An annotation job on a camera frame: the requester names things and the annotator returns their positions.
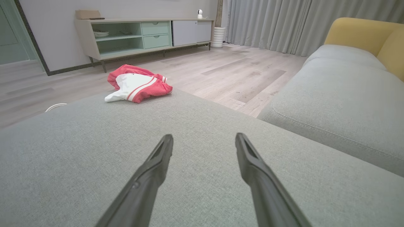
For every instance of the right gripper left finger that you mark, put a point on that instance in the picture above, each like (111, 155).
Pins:
(142, 192)

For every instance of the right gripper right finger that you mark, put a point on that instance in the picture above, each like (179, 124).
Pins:
(268, 195)

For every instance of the red and white garment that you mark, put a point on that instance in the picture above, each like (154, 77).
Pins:
(148, 90)

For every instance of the large grey sofa ottoman cushion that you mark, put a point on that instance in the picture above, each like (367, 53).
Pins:
(205, 119)

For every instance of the grey sofa seat cushion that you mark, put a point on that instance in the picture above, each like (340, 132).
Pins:
(341, 104)
(344, 55)

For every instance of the white bowl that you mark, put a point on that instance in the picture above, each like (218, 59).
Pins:
(101, 34)

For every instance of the beige and green tv cabinet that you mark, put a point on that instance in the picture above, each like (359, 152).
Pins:
(186, 33)

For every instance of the white ribbed vase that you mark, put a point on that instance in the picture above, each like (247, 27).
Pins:
(218, 37)

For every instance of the grey curtain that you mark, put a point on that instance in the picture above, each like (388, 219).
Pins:
(284, 22)

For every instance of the yellow sofa back cushion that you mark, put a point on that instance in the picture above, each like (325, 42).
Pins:
(394, 53)
(353, 33)

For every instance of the brown cardboard box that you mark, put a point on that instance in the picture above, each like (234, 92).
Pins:
(87, 14)

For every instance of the brown wooden pole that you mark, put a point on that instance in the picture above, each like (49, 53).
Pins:
(219, 12)

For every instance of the pale green door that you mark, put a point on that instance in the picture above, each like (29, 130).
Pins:
(12, 31)

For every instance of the dark door frame strip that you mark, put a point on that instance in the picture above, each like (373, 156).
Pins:
(33, 41)

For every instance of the small white security camera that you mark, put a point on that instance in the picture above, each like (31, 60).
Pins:
(200, 13)

